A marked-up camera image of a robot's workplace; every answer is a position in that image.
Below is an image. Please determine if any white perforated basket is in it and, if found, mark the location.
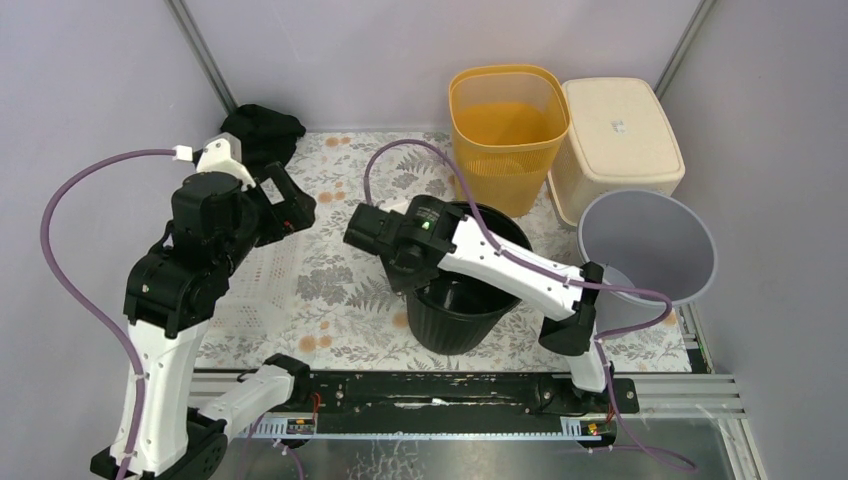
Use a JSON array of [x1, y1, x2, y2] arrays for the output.
[[209, 233, 304, 335]]

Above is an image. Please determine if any black round bucket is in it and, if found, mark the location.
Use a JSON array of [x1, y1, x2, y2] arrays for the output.
[[382, 195, 521, 355]]

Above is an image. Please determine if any yellow plastic waste basket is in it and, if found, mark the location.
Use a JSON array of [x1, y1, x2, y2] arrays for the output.
[[448, 64, 571, 218]]

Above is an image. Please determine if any cream large container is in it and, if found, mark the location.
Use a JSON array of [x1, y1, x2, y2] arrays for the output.
[[547, 77, 685, 227]]

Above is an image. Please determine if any grey bucket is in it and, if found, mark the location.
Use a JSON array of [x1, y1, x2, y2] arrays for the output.
[[577, 190, 718, 307]]

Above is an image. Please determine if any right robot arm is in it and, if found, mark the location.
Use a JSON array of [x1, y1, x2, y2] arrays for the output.
[[343, 195, 614, 412]]

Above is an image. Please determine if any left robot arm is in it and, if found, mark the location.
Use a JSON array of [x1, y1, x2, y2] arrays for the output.
[[90, 162, 316, 479]]

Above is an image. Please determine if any black crumpled cloth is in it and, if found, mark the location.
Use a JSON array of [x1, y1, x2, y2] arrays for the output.
[[220, 104, 306, 176]]

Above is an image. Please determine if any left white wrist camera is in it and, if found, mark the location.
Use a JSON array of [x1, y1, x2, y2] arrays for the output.
[[172, 133, 256, 191]]

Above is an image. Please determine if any aluminium frame rail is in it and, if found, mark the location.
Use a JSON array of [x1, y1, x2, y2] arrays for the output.
[[129, 372, 770, 480]]

